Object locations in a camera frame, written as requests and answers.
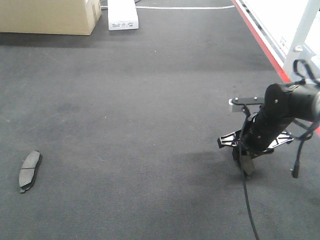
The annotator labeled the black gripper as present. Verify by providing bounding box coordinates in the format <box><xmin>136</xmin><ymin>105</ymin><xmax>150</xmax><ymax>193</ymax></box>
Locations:
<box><xmin>217</xmin><ymin>97</ymin><xmax>293</xmax><ymax>160</ymax></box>

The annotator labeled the grey brake pad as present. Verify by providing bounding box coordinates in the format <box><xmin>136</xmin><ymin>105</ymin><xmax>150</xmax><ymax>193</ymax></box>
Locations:
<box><xmin>240</xmin><ymin>155</ymin><xmax>255</xmax><ymax>175</ymax></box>
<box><xmin>18</xmin><ymin>150</ymin><xmax>42</xmax><ymax>194</ymax></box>

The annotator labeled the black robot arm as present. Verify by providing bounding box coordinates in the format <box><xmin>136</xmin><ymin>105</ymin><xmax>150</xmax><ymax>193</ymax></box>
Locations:
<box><xmin>217</xmin><ymin>83</ymin><xmax>320</xmax><ymax>159</ymax></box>

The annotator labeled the white flat box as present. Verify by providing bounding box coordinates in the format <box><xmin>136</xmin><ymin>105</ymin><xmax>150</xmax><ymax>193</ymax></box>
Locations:
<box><xmin>107</xmin><ymin>0</ymin><xmax>139</xmax><ymax>31</ymax></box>

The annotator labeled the cardboard box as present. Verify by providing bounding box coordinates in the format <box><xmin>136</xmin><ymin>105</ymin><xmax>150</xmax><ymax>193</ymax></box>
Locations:
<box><xmin>0</xmin><ymin>0</ymin><xmax>102</xmax><ymax>36</ymax></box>

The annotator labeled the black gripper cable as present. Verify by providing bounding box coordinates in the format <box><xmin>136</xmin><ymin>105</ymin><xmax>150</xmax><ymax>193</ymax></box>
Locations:
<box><xmin>237</xmin><ymin>59</ymin><xmax>320</xmax><ymax>240</ymax></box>

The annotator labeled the white machine post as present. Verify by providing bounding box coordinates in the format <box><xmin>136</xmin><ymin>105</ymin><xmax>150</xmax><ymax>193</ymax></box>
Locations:
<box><xmin>282</xmin><ymin>0</ymin><xmax>320</xmax><ymax>81</ymax></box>

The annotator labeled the red conveyor frame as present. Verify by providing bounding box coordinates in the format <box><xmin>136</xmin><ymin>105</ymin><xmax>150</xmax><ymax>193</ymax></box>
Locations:
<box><xmin>231</xmin><ymin>0</ymin><xmax>320</xmax><ymax>137</ymax></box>

